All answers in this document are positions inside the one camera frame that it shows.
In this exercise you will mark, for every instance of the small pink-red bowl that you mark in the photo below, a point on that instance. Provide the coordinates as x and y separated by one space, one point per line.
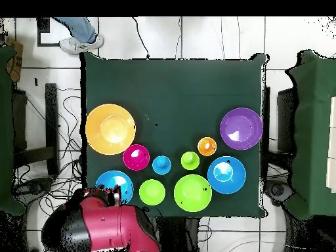
136 157

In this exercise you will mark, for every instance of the large yellow-orange bowl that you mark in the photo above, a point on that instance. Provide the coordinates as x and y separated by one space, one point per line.
110 128

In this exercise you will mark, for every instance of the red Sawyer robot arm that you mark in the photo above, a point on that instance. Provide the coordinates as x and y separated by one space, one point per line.
110 223

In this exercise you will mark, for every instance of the blue plastic cup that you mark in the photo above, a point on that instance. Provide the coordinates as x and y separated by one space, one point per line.
161 164

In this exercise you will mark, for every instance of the green plastic cup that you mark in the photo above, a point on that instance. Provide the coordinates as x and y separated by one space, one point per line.
190 160

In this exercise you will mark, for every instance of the orange plastic cup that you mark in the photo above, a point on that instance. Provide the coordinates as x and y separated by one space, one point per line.
207 146

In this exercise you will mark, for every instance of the dark green tablecloth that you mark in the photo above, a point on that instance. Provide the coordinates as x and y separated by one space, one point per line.
183 92

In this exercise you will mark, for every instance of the small green bowl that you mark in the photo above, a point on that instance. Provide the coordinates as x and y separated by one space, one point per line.
152 192

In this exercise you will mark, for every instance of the large green bowl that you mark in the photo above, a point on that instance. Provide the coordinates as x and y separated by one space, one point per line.
193 193

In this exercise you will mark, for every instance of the blue plastic bowl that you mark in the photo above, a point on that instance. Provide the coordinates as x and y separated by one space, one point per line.
226 175
111 179

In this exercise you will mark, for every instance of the purple shallow bowl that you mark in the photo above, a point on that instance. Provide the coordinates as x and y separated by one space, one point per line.
241 128

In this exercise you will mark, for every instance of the dark grey stand foot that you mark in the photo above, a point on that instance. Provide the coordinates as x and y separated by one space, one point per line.
278 190
34 187

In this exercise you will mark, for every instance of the person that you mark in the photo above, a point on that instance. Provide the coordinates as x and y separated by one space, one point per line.
78 44

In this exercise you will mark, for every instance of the green cloth side table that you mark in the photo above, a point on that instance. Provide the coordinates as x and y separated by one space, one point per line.
5 131
312 131

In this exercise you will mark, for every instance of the cardboard box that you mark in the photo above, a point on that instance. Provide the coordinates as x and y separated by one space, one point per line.
15 52

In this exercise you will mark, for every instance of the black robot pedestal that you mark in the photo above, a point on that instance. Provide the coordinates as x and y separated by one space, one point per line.
178 236

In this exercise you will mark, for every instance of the black metal frame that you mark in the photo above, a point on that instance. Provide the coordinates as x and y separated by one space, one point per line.
51 118

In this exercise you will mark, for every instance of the black floor frame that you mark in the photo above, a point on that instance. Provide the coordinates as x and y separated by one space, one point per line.
43 26

